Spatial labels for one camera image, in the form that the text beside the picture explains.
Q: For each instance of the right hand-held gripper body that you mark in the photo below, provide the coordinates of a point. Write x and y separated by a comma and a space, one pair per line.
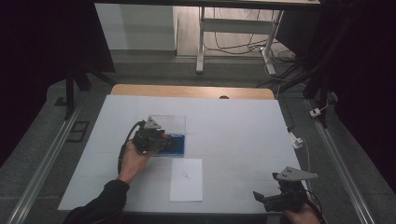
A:
291, 193

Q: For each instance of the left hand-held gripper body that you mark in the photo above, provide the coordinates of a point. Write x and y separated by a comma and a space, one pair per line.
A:
148, 138

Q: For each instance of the blue ink pad box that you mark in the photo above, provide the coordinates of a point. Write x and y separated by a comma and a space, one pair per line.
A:
176, 150

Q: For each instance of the person's right hand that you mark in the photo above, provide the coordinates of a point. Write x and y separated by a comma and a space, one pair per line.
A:
300, 217

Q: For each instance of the person's left hand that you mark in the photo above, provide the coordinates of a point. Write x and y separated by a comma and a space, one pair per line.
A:
134, 163

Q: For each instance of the white paper sheet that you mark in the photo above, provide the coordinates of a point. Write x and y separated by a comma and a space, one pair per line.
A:
186, 186

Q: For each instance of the wooden table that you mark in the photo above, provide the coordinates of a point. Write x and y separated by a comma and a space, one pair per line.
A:
193, 91

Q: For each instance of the white power adapter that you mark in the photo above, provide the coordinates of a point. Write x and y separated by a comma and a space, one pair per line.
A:
315, 112

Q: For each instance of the black stand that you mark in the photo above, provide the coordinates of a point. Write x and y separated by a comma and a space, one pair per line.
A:
77, 84
320, 77

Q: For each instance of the white panel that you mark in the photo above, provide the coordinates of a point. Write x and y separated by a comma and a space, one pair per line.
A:
137, 28

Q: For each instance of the dark curtain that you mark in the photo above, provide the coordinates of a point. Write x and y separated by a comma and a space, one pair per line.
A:
37, 62
367, 93

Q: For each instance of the white desk with metal legs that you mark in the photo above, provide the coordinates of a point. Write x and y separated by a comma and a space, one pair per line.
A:
236, 26

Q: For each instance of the metal floor rail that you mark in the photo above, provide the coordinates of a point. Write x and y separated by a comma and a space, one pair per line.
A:
46, 161
339, 161

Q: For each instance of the black rectangular floor frame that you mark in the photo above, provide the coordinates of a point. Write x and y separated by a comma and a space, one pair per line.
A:
77, 131

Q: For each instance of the white metal frame stand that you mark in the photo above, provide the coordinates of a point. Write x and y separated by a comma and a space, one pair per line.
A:
249, 48

